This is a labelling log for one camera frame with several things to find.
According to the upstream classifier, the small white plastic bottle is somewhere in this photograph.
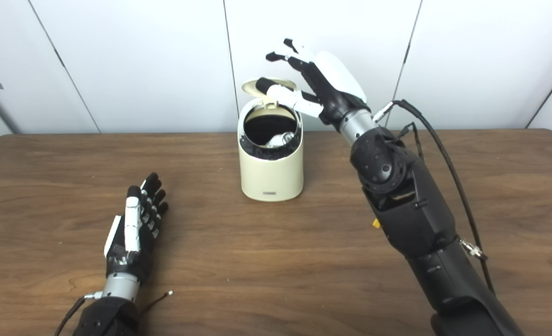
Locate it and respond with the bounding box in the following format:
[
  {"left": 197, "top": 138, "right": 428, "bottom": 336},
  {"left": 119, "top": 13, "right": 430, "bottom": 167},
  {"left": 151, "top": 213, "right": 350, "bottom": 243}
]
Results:
[{"left": 264, "top": 132, "right": 298, "bottom": 149}]

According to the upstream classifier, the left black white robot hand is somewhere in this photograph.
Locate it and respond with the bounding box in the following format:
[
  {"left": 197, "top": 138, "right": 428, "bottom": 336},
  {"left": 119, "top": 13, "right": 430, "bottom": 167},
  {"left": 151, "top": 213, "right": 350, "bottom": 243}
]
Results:
[{"left": 104, "top": 173, "right": 169, "bottom": 283}]

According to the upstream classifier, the black bin liner bag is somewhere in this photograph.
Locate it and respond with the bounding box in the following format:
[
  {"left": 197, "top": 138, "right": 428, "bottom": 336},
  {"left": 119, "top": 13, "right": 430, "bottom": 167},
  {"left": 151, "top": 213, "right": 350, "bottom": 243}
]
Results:
[{"left": 240, "top": 105, "right": 302, "bottom": 161}]

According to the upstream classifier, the cream round bin lid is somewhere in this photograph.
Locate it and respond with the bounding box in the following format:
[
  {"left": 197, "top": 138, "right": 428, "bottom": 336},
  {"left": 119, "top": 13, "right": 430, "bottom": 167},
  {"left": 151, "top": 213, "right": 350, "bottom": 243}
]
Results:
[{"left": 242, "top": 78, "right": 298, "bottom": 111}]

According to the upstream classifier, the thin black white-tipped wire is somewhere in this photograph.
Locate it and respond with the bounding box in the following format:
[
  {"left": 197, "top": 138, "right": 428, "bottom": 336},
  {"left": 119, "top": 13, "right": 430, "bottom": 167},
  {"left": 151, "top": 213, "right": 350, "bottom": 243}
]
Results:
[{"left": 138, "top": 291, "right": 174, "bottom": 316}]

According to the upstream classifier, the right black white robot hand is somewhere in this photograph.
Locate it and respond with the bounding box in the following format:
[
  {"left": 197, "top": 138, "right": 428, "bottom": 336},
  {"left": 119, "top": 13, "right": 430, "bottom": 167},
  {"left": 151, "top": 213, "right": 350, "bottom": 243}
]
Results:
[{"left": 256, "top": 38, "right": 370, "bottom": 132}]

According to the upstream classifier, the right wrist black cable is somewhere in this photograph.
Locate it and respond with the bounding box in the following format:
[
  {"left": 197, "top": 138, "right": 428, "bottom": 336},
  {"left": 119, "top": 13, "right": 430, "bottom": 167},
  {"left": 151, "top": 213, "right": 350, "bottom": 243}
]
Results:
[{"left": 374, "top": 99, "right": 495, "bottom": 294}]

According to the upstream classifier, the cream-colored plastic bin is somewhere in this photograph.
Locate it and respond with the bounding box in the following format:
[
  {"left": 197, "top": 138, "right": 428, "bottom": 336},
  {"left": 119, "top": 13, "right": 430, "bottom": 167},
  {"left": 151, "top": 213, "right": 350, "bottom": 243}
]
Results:
[{"left": 238, "top": 96, "right": 304, "bottom": 203}]

